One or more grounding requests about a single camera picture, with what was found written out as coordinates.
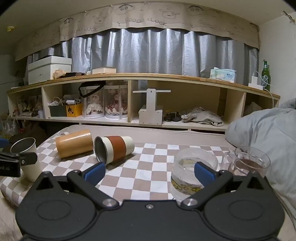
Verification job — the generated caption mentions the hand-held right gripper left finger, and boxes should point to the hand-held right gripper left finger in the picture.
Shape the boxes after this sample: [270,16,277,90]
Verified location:
[34,161,121,210]

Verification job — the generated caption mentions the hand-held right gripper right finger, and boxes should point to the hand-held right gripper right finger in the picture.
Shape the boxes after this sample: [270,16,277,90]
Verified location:
[180,161,267,210]

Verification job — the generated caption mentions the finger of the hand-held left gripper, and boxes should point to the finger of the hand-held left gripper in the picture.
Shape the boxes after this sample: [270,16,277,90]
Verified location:
[0,151,38,166]

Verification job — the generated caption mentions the white paper cup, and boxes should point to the white paper cup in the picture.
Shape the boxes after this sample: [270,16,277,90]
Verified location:
[10,137,43,182]

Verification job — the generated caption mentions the cream cup with brown sleeve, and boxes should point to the cream cup with brown sleeve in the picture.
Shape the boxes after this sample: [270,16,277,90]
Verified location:
[93,135,135,165]

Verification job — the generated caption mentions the ribbed glass cup yellow print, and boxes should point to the ribbed glass cup yellow print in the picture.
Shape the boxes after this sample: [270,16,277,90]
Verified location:
[170,148,219,201]

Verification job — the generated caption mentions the bamboo wooden cup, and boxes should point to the bamboo wooden cup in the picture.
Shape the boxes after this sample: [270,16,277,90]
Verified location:
[55,129,94,159]

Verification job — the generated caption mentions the clear glass mug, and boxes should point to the clear glass mug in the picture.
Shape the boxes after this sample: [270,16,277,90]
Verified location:
[221,145,271,179]

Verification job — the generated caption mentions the checkered tablecloth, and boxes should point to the checkered tablecloth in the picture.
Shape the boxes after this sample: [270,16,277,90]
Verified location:
[0,125,234,207]

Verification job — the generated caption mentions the dark green box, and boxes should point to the dark green box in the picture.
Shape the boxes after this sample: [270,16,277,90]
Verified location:
[48,104,67,117]

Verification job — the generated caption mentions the grey crumpled cloth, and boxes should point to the grey crumpled cloth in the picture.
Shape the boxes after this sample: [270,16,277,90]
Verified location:
[182,107,224,127]

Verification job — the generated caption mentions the small black items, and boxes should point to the small black items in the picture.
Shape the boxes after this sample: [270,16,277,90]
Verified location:
[164,111,184,122]

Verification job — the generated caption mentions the yellow box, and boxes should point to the yellow box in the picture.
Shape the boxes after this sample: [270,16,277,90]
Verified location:
[66,103,83,118]

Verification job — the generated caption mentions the doll in clear case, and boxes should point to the doll in clear case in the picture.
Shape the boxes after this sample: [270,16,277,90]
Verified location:
[104,84,129,120]
[82,85,105,119]

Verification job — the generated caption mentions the grey blanket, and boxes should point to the grey blanket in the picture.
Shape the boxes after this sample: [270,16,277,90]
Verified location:
[225,97,296,222]

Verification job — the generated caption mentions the long wooden shelf unit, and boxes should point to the long wooden shelf unit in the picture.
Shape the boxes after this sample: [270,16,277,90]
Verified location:
[6,73,281,133]

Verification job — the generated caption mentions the white wooden stand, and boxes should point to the white wooden stand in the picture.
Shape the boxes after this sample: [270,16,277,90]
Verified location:
[132,88,172,125]

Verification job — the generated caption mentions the large white box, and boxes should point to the large white box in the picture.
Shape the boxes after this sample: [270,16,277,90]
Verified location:
[27,63,72,85]

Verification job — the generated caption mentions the crumpled paper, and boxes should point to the crumpled paper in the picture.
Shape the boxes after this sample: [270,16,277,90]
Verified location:
[52,69,68,80]

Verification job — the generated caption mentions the tissue pack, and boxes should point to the tissue pack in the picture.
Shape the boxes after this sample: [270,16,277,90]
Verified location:
[209,67,237,83]

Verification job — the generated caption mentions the flat white box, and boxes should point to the flat white box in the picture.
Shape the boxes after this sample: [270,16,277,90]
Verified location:
[31,55,73,69]

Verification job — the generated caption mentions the cream flat box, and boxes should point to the cream flat box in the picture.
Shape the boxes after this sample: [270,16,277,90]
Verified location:
[92,66,117,75]

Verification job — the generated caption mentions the white charger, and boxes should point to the white charger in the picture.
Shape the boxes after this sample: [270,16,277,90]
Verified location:
[248,74,264,91]

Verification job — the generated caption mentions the green glass bottle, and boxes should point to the green glass bottle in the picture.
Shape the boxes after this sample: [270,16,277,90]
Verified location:
[261,60,271,91]

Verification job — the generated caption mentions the grey curtain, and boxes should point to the grey curtain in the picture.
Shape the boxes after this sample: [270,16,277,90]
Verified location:
[27,28,259,85]

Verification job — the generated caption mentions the beige printed valance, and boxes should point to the beige printed valance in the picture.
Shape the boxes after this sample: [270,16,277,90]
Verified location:
[14,3,260,62]

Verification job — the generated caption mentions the black strap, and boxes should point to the black strap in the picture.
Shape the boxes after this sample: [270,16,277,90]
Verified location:
[78,80,107,98]

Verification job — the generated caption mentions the white cable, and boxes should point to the white cable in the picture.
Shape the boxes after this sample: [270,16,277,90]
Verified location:
[252,70,275,108]

